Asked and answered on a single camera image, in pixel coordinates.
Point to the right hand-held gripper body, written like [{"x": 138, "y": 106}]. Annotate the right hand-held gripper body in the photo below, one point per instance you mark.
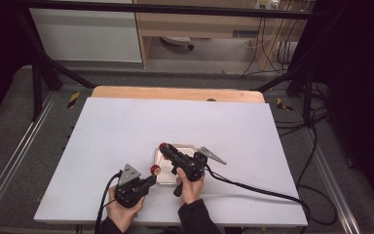
[{"x": 191, "y": 167}]

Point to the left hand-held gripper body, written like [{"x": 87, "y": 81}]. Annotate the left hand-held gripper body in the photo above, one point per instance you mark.
[{"x": 128, "y": 193}]

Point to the white square tray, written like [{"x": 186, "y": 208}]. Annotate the white square tray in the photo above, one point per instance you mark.
[{"x": 165, "y": 175}]

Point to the person's left hand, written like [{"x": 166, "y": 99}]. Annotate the person's left hand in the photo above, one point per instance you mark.
[{"x": 125, "y": 216}]

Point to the person's right hand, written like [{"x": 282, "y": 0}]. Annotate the person's right hand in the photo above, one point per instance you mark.
[{"x": 191, "y": 191}]

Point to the thin wooden skewer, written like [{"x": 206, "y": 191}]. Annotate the thin wooden skewer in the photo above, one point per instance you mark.
[{"x": 158, "y": 159}]

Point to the wooden table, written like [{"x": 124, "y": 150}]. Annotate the wooden table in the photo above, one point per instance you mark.
[{"x": 162, "y": 93}]

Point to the office chair base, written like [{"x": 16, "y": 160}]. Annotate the office chair base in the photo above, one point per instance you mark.
[{"x": 177, "y": 40}]

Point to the yellow black floor tape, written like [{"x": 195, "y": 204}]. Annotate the yellow black floor tape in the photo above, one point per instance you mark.
[{"x": 283, "y": 105}]

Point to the wooden desk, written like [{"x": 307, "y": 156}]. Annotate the wooden desk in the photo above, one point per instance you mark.
[{"x": 207, "y": 27}]

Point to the white cabinet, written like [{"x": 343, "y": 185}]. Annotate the white cabinet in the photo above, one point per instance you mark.
[{"x": 87, "y": 35}]

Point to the white power strip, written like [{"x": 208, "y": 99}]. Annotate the white power strip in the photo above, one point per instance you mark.
[{"x": 267, "y": 4}]

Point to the black curtain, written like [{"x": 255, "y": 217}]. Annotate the black curtain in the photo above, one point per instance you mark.
[
  {"x": 360, "y": 81},
  {"x": 0, "y": 48}
]

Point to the aluminium floor rail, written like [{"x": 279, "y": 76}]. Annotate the aluminium floor rail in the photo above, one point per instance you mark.
[
  {"x": 331, "y": 175},
  {"x": 19, "y": 146}
]

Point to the black metal frame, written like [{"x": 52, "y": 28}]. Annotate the black metal frame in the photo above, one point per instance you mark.
[{"x": 37, "y": 84}]

